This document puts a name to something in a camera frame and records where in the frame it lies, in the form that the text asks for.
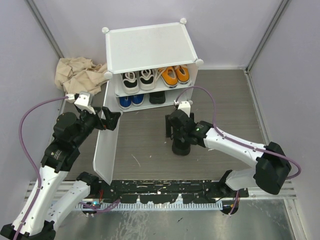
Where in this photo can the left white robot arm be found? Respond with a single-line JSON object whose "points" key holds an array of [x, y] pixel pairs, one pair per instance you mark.
{"points": [[39, 219]]}

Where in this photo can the right aluminium corner post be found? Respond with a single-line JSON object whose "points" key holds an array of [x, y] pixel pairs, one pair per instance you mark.
{"points": [[280, 10]]}

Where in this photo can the white plastic shoe cabinet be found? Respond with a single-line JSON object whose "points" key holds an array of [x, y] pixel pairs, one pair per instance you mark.
{"points": [[148, 47]]}

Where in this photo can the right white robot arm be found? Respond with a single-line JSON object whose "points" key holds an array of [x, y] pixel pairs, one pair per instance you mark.
{"points": [[268, 166]]}

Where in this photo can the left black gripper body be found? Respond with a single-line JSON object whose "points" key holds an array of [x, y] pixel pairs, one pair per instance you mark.
{"points": [[90, 121]]}

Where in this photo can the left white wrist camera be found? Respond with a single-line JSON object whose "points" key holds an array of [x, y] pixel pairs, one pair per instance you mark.
{"points": [[83, 102]]}

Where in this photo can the black white sneaker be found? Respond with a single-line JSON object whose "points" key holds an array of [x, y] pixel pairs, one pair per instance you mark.
{"points": [[130, 83], [147, 79]]}

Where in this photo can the white slotted cable duct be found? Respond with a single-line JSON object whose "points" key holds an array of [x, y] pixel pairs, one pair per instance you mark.
{"points": [[176, 206]]}

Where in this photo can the left aluminium corner post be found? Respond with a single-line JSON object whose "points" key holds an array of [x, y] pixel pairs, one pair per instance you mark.
{"points": [[44, 27]]}

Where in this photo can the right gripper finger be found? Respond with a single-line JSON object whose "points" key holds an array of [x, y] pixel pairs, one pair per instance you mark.
{"points": [[168, 127], [192, 117]]}

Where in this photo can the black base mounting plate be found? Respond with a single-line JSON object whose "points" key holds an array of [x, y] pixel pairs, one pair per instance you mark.
{"points": [[161, 191]]}

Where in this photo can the white cabinet door panel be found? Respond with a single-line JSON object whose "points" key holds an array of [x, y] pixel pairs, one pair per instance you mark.
{"points": [[105, 153]]}

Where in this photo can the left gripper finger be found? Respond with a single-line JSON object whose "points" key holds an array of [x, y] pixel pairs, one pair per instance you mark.
{"points": [[107, 115], [113, 125]]}

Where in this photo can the orange sneaker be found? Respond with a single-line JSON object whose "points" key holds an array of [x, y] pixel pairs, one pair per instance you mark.
{"points": [[168, 75], [182, 74]]}

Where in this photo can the aluminium corner post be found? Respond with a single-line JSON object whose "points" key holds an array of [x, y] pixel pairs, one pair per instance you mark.
{"points": [[280, 10], [44, 27]]}

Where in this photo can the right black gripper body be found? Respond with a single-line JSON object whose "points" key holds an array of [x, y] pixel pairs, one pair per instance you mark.
{"points": [[178, 134]]}

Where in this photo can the blue sneaker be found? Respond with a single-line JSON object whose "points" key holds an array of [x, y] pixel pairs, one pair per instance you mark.
{"points": [[137, 99], [125, 102]]}

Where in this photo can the black shoe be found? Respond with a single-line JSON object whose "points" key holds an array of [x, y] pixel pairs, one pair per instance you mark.
{"points": [[180, 148], [157, 98]]}

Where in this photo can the beige crumpled cloth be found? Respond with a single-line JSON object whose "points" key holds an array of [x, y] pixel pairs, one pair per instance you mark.
{"points": [[75, 75]]}

